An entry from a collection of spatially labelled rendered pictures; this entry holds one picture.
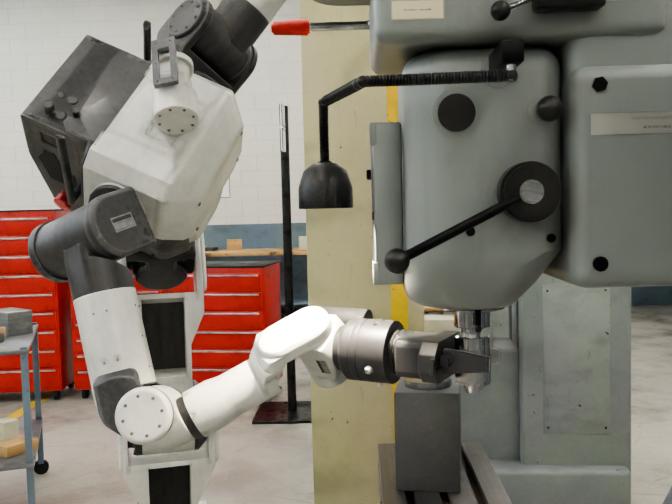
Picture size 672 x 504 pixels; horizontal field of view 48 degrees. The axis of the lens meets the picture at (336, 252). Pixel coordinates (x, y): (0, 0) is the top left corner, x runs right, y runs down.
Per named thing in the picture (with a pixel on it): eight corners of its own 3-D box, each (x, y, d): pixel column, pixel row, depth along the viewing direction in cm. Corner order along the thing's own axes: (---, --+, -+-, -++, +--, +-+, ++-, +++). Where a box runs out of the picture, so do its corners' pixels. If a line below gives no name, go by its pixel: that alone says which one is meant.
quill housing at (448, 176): (408, 317, 90) (403, 44, 88) (398, 295, 110) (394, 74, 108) (569, 313, 89) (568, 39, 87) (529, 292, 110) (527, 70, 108)
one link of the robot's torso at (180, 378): (125, 448, 161) (116, 231, 162) (208, 440, 166) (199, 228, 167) (124, 465, 146) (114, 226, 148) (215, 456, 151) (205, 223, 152)
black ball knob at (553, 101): (539, 120, 85) (539, 93, 85) (533, 123, 88) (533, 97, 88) (566, 119, 85) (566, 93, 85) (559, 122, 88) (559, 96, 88)
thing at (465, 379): (460, 388, 98) (459, 346, 98) (451, 379, 103) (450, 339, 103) (495, 386, 99) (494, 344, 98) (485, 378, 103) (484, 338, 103)
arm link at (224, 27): (210, -25, 133) (164, 37, 133) (237, -13, 127) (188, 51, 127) (250, 17, 142) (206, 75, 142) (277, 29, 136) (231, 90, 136)
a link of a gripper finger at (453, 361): (489, 376, 97) (443, 371, 100) (489, 351, 97) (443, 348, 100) (486, 378, 96) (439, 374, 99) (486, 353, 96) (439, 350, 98)
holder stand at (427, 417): (395, 491, 141) (392, 385, 139) (404, 452, 162) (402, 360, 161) (460, 493, 139) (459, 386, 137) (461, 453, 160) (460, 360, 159)
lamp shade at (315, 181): (293, 209, 103) (292, 163, 102) (344, 207, 105) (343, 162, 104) (305, 209, 96) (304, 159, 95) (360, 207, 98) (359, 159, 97)
